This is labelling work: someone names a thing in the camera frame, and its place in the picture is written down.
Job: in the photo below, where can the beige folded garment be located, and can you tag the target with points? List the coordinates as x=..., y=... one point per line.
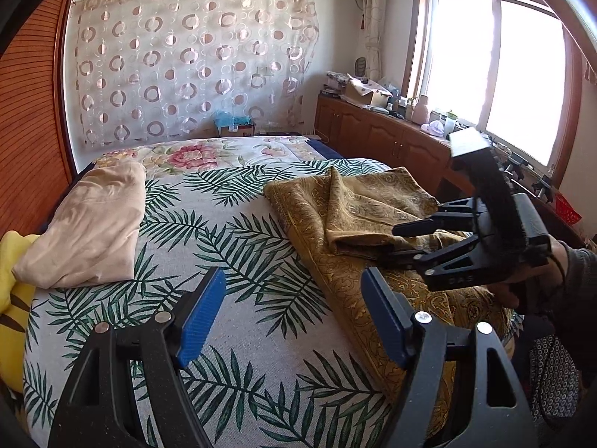
x=88, y=228

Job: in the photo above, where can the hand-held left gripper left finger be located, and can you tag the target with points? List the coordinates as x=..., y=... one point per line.
x=205, y=317

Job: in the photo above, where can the floral quilt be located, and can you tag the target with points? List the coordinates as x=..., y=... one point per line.
x=200, y=154

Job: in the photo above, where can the navy blue mattress cover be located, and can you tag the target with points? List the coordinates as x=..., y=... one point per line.
x=326, y=148

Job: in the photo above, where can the pale window curtain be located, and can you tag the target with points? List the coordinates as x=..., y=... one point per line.
x=374, y=18

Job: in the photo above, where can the open cardboard box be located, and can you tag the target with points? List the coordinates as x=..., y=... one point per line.
x=368, y=94

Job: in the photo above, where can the wooden framed window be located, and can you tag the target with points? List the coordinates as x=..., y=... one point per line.
x=466, y=56

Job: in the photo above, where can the wooden cabinet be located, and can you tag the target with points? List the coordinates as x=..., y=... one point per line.
x=373, y=135

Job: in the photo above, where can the pink thermos jug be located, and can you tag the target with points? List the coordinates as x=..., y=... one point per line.
x=420, y=108

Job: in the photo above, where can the wooden slatted wardrobe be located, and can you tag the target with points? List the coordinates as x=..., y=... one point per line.
x=32, y=112

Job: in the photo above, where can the yellow plush pillow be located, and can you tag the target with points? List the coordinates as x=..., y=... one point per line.
x=11, y=308

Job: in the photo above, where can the person's right forearm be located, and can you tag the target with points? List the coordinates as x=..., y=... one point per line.
x=580, y=298

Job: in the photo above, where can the person's right hand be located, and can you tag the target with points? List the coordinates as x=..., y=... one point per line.
x=536, y=289

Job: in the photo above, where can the leaf print bed sheet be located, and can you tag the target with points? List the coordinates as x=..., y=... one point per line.
x=233, y=252

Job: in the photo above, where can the blue tissue box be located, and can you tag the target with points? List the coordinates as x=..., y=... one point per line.
x=233, y=123

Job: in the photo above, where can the golden patterned shirt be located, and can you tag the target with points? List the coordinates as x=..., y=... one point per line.
x=354, y=214

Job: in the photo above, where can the person's dotted trousers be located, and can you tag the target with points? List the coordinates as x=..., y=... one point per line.
x=557, y=373

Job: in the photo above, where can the circle pattern sheer curtain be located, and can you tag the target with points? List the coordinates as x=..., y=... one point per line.
x=191, y=60

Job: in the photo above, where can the red plastic basket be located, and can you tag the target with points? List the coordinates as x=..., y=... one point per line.
x=569, y=209

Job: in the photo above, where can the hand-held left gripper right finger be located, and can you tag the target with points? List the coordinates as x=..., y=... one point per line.
x=387, y=312

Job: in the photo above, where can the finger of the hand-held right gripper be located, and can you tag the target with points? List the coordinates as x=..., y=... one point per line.
x=461, y=270
x=447, y=218

